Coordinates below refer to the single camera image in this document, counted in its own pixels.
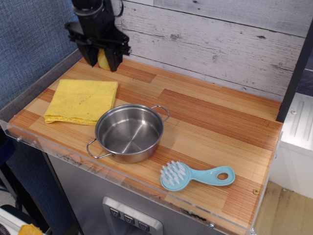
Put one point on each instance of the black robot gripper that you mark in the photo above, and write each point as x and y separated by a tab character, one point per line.
96	29

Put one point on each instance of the yellow toy potato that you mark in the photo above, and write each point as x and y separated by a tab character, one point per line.
102	60

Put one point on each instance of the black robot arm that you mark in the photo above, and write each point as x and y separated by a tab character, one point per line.
95	31

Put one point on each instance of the folded yellow cloth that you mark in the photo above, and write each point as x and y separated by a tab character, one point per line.
81	101

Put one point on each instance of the light blue scrub brush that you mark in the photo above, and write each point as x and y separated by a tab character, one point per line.
175	176

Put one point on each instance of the steel cabinet control panel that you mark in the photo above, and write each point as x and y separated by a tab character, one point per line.
124	220

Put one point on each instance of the clear acrylic table guard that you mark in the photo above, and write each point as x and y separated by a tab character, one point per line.
228	209

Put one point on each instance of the white appliance at right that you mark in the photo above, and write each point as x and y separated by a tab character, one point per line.
292	167

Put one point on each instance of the steel pan with handles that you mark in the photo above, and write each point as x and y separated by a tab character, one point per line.
130	133

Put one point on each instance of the black vertical post right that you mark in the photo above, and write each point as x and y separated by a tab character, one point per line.
296	76

